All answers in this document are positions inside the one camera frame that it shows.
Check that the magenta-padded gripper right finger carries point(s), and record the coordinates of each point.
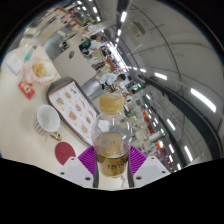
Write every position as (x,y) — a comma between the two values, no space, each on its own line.
(150,170)

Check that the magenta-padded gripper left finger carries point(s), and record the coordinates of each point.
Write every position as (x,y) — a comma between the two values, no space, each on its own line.
(78,171)

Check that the clear bottle with tan cap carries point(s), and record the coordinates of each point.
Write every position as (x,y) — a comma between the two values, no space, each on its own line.
(111,146)

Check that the flat round red coaster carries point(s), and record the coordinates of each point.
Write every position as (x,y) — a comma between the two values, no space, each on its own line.
(65,153)

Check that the small gold wrapper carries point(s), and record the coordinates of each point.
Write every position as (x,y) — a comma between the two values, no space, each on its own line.
(56,136)

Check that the white ribbed paper cup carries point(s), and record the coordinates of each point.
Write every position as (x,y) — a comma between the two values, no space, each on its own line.
(47,116)

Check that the printed paper tray liner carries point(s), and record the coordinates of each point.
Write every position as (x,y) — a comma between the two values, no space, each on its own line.
(71,106)

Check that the dark plastic food tray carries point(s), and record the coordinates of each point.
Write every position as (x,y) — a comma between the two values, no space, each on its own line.
(52,90)

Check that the beige chair with oval hole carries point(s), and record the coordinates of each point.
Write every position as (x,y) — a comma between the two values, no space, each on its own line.
(78,66)
(90,87)

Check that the group of ceiling lights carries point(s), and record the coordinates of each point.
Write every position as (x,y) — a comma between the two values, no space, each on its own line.
(203,100)

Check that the red sauce packet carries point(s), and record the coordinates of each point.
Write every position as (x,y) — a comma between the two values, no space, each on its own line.
(26,90)

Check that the person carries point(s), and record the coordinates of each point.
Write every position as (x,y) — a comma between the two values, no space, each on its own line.
(96,43)
(85,45)
(108,79)

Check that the paper food bag with fries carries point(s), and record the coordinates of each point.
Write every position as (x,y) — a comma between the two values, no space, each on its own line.
(40,70)

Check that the white printed card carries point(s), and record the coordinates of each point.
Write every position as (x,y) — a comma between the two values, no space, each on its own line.
(14,64)

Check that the small blue sanitizer bottle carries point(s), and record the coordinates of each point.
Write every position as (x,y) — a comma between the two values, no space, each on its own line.
(30,53)

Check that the ceiling air conditioner unit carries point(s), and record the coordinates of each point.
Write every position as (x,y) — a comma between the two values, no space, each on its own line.
(136,29)

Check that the group of beige chairs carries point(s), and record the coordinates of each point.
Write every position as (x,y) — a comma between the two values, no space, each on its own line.
(31,31)

